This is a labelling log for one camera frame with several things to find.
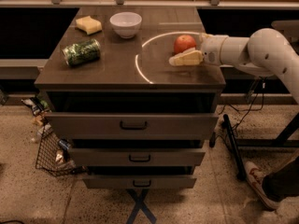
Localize black wire basket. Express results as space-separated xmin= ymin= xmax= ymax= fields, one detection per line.
xmin=36 ymin=132 xmax=87 ymax=177

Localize black metal stand frame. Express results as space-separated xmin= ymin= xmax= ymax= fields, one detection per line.
xmin=222 ymin=113 xmax=299 ymax=181

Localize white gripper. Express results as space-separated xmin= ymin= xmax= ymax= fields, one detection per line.
xmin=169 ymin=33 xmax=228 ymax=66

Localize grey drawer cabinet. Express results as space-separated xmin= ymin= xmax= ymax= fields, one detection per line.
xmin=36 ymin=7 xmax=225 ymax=178

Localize top grey drawer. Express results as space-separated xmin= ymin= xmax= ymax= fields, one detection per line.
xmin=46 ymin=112 xmax=218 ymax=140

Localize snack bags on floor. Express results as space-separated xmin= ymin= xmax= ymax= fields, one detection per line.
xmin=21 ymin=96 xmax=52 ymax=143

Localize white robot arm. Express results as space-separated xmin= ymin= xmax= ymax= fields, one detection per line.
xmin=169 ymin=28 xmax=299 ymax=104

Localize white ceramic bowl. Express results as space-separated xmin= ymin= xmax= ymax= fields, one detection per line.
xmin=109 ymin=12 xmax=142 ymax=38

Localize yellow sponge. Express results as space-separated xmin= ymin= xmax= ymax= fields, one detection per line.
xmin=76 ymin=16 xmax=102 ymax=35

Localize dark trouser leg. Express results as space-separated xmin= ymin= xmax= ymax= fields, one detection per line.
xmin=262 ymin=158 xmax=299 ymax=202

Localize green chip bag can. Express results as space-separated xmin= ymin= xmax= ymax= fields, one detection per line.
xmin=62 ymin=38 xmax=101 ymax=67

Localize red orange apple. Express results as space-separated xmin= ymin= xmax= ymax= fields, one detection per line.
xmin=174 ymin=35 xmax=196 ymax=54

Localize grey drawer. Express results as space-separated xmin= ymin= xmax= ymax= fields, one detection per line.
xmin=46 ymin=112 xmax=218 ymax=140
xmin=82 ymin=175 xmax=196 ymax=189
xmin=68 ymin=148 xmax=205 ymax=167

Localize bottom grey drawer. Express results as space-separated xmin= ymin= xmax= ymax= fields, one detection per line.
xmin=82 ymin=175 xmax=196 ymax=189

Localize middle grey drawer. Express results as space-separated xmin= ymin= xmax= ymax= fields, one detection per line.
xmin=68 ymin=148 xmax=205 ymax=167

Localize black floor cable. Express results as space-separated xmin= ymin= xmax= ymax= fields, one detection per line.
xmin=216 ymin=77 xmax=265 ymax=142

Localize white red sneaker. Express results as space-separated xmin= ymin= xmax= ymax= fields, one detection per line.
xmin=245 ymin=161 xmax=279 ymax=211

